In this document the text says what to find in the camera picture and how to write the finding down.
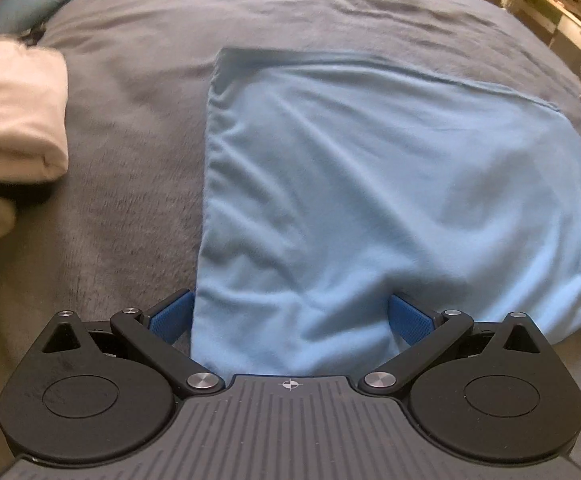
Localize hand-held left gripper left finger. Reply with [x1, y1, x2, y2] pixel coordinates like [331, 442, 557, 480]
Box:
[42, 288, 225, 397]

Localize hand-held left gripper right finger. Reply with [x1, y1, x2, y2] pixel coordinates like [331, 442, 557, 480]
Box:
[361, 292, 542, 396]

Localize light blue t-shirt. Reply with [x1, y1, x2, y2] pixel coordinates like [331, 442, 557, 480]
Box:
[190, 46, 581, 377]

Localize grey blanket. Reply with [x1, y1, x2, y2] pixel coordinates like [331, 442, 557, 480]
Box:
[0, 0, 581, 461]

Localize cream folded garment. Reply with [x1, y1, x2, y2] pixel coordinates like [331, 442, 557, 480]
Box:
[0, 26, 70, 185]

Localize white wooden rack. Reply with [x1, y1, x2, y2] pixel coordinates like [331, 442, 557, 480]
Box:
[508, 0, 581, 57]

